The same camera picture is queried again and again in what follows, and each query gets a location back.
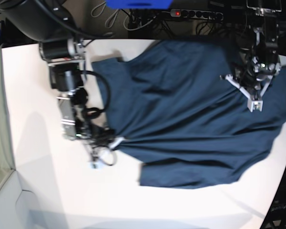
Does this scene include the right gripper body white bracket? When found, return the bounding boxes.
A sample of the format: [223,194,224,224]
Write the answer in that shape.
[84,136,125,169]

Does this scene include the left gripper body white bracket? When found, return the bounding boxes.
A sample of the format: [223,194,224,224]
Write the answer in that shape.
[220,71,274,112]

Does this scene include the dark blue t-shirt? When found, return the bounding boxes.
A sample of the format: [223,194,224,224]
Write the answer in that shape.
[92,41,286,188]

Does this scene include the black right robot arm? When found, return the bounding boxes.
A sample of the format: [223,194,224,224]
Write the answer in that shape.
[0,0,122,169]

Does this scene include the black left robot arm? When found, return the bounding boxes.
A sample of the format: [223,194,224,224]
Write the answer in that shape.
[220,0,282,112]

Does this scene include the black power strip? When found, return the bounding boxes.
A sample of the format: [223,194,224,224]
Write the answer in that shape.
[170,9,224,21]

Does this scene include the blue plastic bin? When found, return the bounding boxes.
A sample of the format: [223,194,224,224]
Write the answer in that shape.
[106,0,173,10]

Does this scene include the white cable loop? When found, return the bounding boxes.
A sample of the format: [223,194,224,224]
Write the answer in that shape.
[90,4,121,29]

